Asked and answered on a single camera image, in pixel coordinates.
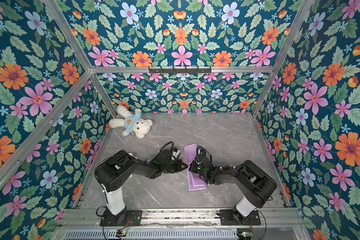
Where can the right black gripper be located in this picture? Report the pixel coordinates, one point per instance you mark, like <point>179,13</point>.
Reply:
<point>200,163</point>

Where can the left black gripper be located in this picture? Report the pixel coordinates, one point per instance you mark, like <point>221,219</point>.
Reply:
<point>178,163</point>

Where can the purple printed paper sheet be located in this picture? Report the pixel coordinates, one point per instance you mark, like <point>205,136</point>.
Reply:
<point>194,180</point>

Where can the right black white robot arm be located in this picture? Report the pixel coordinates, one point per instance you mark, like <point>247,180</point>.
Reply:
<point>255,184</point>

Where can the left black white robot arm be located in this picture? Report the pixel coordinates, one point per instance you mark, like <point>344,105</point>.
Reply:
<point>113,172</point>

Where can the white teddy bear blue shirt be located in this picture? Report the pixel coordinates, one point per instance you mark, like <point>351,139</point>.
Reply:
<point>133,123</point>

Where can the white ventilation grille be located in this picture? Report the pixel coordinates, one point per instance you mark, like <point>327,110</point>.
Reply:
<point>152,234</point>

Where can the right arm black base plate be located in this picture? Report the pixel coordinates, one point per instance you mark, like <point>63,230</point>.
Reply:
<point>234,218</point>

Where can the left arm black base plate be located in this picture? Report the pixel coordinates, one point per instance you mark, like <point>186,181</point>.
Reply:
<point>121,218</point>

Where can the black hook rail on frame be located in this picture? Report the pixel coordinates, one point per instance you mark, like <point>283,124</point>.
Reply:
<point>179,70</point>

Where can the aluminium front mounting rail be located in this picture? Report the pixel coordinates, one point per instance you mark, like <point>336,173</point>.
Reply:
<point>211,217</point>

